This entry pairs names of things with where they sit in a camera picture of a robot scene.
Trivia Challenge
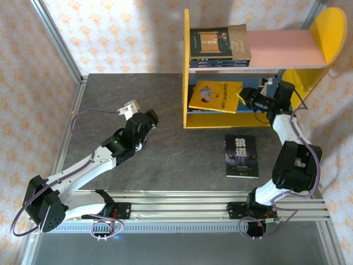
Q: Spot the dark blue old-man book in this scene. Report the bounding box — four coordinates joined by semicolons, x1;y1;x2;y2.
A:
189;62;250;68
189;57;251;65

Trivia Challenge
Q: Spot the brown scroll book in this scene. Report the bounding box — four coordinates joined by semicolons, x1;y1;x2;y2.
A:
189;23;252;61

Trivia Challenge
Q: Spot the aluminium frame post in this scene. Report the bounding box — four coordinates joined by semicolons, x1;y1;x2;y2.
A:
299;0;328;30
29;0;83;83

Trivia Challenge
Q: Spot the black wolf-eyes book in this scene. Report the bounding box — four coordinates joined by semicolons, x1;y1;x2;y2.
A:
224;134;260;179

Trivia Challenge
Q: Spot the grey slotted cable duct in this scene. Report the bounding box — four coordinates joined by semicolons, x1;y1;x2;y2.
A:
40;222;318;234

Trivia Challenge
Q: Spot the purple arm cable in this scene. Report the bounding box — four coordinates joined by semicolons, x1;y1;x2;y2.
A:
10;109;125;241
237;88;322;241

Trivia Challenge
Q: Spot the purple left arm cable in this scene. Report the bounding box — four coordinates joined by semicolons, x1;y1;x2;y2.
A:
10;109;125;241

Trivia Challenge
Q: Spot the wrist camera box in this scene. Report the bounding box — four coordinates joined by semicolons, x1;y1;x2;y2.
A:
259;78;276;96
117;99;138;120

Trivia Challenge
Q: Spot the yellow pink blue bookshelf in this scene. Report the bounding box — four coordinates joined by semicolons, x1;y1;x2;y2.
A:
183;7;349;130

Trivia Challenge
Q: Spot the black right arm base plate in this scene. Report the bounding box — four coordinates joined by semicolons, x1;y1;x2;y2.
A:
226;201;278;220

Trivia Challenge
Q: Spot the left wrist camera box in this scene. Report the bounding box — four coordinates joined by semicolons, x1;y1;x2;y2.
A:
117;99;138;120

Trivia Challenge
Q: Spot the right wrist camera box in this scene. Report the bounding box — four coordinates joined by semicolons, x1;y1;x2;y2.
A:
259;78;276;96

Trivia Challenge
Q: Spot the aluminium side rail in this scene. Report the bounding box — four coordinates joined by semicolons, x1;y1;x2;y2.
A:
15;73;89;265

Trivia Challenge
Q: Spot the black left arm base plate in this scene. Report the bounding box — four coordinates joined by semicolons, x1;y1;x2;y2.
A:
81;202;132;220

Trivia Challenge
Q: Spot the yellow book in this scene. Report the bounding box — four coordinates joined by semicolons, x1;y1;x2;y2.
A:
188;80;244;114

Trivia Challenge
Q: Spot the aluminium rail bed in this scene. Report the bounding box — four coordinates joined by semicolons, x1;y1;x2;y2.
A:
29;190;330;224

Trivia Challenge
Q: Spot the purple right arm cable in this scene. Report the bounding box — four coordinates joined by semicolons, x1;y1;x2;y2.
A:
237;88;322;241

